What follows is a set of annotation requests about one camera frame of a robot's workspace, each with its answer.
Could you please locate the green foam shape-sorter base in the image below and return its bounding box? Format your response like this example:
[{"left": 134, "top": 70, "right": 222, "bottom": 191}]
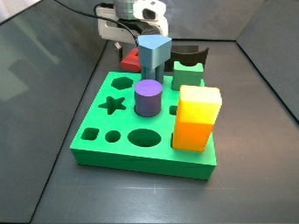
[{"left": 70, "top": 72, "right": 218, "bottom": 179}]

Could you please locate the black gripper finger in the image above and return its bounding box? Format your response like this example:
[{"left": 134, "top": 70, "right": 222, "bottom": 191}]
[{"left": 139, "top": 22, "right": 161, "bottom": 35}]

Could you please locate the purple cylinder block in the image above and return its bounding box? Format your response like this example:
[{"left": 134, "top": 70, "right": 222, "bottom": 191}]
[{"left": 135, "top": 80, "right": 163, "bottom": 117}]

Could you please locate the green notched block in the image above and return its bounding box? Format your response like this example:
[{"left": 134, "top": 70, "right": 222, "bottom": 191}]
[{"left": 173, "top": 61, "right": 205, "bottom": 91}]

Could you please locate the black curved fixture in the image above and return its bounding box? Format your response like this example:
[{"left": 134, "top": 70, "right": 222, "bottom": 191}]
[{"left": 165, "top": 45, "right": 210, "bottom": 72}]

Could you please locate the blue triangular block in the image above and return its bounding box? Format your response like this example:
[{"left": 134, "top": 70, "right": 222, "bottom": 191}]
[{"left": 137, "top": 34, "right": 174, "bottom": 86}]

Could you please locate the yellow rectangular block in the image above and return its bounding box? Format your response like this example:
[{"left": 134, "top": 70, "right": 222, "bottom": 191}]
[{"left": 173, "top": 85, "right": 222, "bottom": 152}]

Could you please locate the red square-circle object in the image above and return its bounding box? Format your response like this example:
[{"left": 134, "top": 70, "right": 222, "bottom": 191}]
[{"left": 121, "top": 48, "right": 142, "bottom": 73}]

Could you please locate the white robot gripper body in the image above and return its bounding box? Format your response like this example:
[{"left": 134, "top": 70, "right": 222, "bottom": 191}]
[{"left": 95, "top": 0, "right": 169, "bottom": 44}]

